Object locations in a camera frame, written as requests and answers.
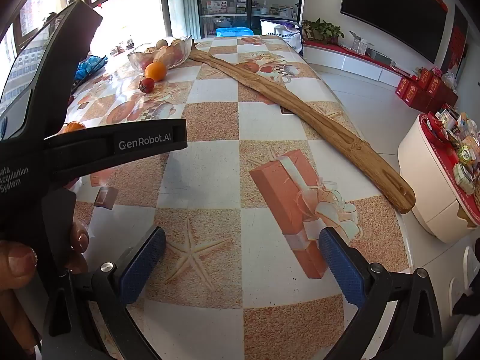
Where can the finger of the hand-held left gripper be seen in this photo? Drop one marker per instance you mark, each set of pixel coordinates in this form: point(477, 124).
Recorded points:
point(69, 56)
point(112, 144)

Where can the grey device box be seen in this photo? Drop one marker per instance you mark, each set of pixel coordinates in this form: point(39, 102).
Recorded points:
point(379, 56)

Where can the person's left hand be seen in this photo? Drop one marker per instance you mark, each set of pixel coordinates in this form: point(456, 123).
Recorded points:
point(17, 266)

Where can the white red low console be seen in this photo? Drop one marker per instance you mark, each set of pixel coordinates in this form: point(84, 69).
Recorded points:
point(337, 59)

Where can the blue plastic box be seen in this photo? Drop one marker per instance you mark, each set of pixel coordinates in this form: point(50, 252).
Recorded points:
point(232, 32)

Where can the orange with stem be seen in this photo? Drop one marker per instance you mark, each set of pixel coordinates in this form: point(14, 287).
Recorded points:
point(73, 126)

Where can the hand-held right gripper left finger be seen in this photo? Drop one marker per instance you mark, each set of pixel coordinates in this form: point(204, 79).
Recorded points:
point(144, 266)

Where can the black television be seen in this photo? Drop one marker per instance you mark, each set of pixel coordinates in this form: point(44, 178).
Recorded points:
point(393, 7)

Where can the white curved object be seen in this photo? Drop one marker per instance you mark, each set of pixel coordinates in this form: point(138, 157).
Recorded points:
point(467, 270)

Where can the brown round fruit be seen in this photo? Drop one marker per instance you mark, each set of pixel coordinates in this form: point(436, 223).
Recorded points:
point(162, 43)

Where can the pile of snack packets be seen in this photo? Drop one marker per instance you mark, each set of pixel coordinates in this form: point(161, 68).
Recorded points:
point(463, 153)

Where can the clear plastic bag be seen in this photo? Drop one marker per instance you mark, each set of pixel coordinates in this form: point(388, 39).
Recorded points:
point(449, 78)

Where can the glass fruit bowl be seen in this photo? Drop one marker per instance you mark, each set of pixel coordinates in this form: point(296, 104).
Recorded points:
point(178, 59)

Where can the white round stand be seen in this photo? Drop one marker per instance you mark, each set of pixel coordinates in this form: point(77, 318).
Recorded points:
point(427, 183)

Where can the red apple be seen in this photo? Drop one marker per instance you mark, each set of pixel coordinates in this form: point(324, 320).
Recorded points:
point(170, 54)

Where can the small white carton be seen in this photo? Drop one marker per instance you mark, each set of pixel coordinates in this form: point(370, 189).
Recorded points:
point(363, 47)
point(354, 41)

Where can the blue plastic bag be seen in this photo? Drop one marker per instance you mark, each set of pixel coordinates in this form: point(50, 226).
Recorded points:
point(90, 66)

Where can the long wooden stick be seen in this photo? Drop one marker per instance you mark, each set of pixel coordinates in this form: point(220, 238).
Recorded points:
point(318, 120)

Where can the red tomato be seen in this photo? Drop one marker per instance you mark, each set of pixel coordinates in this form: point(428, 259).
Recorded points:
point(146, 85)

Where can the red gift box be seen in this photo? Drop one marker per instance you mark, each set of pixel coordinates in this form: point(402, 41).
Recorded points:
point(425, 78)
point(437, 84)
point(402, 87)
point(412, 93)

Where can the white printed bag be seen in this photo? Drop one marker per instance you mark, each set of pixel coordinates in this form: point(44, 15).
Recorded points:
point(281, 40)

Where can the grey curtain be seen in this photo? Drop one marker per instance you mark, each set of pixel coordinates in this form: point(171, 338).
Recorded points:
point(180, 3)

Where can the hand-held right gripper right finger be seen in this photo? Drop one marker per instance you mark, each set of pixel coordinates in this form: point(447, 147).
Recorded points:
point(343, 270)

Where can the green potted plant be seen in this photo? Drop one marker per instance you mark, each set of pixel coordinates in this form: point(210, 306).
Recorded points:
point(322, 30)

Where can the red wall hanging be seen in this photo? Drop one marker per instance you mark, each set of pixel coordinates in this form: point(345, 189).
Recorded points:
point(458, 41)

